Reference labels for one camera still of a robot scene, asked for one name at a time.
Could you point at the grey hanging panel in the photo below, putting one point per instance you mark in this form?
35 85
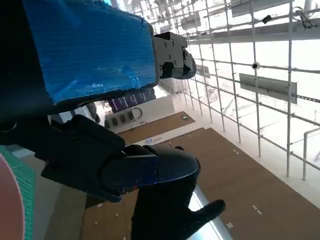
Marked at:
267 87
260 7

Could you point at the green cutting mat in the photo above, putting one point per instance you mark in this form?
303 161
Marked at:
28 190

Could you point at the pink bowl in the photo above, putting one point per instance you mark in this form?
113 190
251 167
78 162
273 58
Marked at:
10 200

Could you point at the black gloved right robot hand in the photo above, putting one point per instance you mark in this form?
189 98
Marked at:
162 215

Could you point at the purple banner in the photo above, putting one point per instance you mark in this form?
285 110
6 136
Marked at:
130 100

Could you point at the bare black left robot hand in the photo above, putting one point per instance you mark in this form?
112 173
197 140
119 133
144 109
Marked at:
87 55

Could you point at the white pipe frame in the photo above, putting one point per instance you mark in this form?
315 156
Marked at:
256 100

